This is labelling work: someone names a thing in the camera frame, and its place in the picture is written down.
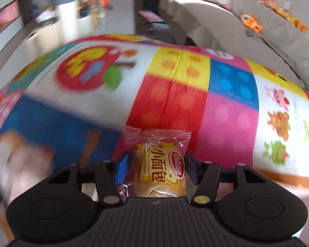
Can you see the grey sofa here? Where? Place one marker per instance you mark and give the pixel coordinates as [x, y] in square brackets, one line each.
[216, 18]

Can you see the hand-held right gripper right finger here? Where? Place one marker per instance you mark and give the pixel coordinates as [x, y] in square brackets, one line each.
[190, 166]

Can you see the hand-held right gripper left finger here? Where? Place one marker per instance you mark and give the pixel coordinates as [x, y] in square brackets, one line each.
[123, 168]

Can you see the white box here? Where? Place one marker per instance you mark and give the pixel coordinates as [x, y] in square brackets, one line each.
[42, 42]

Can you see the yellow orange plush toys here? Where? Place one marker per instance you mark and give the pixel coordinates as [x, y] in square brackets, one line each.
[285, 10]

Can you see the bread packet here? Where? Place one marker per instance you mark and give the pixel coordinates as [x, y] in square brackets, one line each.
[157, 164]

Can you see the colourful printed play mat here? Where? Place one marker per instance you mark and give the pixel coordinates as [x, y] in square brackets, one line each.
[182, 103]

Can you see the small dark stool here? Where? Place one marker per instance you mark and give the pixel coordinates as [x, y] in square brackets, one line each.
[152, 20]

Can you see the white shelf unit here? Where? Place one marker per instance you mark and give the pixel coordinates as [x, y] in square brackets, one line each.
[5, 20]

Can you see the white cylindrical bin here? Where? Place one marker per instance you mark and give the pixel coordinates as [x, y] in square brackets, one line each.
[67, 15]

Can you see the orange fish plush toy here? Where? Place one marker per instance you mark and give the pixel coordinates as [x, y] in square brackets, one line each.
[251, 23]

